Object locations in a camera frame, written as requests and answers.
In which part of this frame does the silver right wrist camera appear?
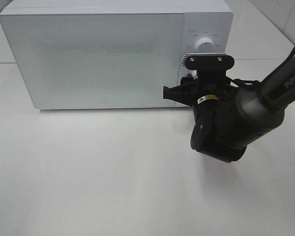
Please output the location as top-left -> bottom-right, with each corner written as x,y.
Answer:
181,53 -> 235,71

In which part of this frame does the white microwave door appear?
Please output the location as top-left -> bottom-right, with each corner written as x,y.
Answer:
0,14 -> 183,109

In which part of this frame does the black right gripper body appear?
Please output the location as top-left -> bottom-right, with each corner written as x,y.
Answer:
191,71 -> 236,118

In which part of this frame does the white microwave knob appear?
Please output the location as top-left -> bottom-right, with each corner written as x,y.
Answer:
187,70 -> 197,79
195,37 -> 215,53

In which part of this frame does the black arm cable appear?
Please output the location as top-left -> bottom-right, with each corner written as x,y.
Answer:
226,31 -> 295,94

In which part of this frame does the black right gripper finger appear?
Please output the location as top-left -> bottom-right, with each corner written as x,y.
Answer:
180,74 -> 198,86
163,82 -> 198,106

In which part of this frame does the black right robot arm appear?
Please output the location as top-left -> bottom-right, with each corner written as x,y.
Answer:
163,50 -> 295,163

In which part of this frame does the white microwave oven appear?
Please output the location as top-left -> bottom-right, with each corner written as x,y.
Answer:
0,0 -> 233,109

